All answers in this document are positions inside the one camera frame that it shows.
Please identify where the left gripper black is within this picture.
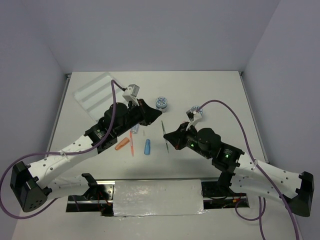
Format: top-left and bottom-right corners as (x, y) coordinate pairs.
(114, 98), (162, 137)

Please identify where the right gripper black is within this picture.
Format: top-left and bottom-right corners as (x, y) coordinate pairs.
(164, 121), (212, 159)

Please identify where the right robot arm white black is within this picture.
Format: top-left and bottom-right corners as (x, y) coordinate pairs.
(163, 122), (314, 217)

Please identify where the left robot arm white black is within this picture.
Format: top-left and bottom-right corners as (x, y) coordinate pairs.
(10, 99), (162, 213)

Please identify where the clear spray bottle blue cap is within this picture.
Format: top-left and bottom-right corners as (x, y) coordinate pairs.
(130, 124), (140, 134)

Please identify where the blue white round jar left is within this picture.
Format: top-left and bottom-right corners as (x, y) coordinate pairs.
(155, 96), (168, 113)

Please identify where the blue white round jar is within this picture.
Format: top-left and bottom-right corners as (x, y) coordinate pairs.
(155, 96), (168, 113)
(190, 105), (203, 118)

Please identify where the orange thin pen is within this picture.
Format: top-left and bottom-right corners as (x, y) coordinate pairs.
(129, 130), (134, 157)

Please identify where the blue translucent cap case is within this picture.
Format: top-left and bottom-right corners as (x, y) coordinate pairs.
(144, 138), (151, 156)

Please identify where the orange translucent cap case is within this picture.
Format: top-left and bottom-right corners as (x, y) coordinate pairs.
(114, 137), (130, 151)

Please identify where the blue white round jar right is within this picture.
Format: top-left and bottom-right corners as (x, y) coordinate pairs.
(190, 105), (203, 118)

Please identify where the white compartment tray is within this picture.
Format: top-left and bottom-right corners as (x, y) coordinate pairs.
(73, 72), (129, 122)

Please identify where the silver foil covered panel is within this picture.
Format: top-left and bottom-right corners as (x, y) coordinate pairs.
(113, 179), (205, 217)

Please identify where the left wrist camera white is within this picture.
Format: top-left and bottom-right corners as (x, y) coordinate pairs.
(122, 84), (140, 106)

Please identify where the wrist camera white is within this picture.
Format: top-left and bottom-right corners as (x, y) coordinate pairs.
(186, 108), (202, 130)
(122, 84), (140, 106)

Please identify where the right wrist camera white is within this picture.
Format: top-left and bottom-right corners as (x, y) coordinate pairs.
(186, 108), (202, 130)

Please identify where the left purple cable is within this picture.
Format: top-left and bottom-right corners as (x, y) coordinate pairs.
(0, 79), (127, 220)

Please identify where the purple cable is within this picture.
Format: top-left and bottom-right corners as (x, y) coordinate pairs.
(0, 79), (127, 220)
(196, 99), (301, 240)

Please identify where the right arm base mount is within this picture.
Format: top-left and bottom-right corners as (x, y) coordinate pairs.
(201, 181), (249, 210)

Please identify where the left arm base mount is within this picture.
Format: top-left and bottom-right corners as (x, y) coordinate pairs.
(65, 180), (116, 217)

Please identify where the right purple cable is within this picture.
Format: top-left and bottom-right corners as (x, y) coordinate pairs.
(196, 99), (301, 240)

